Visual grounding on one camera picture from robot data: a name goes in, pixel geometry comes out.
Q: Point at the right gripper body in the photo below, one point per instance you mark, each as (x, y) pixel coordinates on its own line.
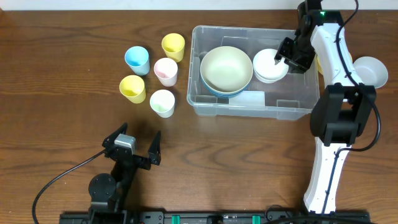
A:
(296, 62)

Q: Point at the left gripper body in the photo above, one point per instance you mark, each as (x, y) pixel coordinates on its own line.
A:
(137, 158)

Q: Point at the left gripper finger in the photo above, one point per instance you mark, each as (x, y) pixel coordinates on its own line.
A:
(154, 150)
(109, 141)

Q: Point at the white bowl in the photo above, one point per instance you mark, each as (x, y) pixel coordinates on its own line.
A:
(266, 69)

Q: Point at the yellow bowl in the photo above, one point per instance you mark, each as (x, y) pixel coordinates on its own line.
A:
(319, 68)

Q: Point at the beige bowl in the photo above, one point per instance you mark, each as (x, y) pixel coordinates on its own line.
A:
(226, 69)

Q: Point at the dark blue bowl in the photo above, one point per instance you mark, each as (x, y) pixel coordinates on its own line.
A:
(224, 95)
(211, 89)

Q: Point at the grey bowl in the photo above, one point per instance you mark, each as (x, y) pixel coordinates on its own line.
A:
(372, 71)

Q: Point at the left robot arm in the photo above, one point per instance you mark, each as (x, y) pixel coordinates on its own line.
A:
(109, 191)

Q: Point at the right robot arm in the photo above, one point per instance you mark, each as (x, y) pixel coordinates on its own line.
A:
(341, 113)

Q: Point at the clear plastic storage container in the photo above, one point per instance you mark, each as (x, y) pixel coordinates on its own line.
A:
(290, 98)

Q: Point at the pale green white cup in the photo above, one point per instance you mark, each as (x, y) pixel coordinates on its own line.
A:
(163, 103)

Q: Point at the yellow cup near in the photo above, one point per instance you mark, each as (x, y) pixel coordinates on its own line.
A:
(133, 88)

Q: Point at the yellow cup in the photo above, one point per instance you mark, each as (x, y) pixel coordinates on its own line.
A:
(133, 88)
(173, 45)

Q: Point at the pink cup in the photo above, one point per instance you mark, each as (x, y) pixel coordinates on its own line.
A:
(166, 70)

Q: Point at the light blue cup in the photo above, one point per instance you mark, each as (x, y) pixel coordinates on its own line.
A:
(137, 58)

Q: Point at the yellow cup far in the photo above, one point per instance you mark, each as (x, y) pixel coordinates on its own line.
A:
(173, 45)

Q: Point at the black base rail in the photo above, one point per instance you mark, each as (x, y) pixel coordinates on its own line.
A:
(270, 216)

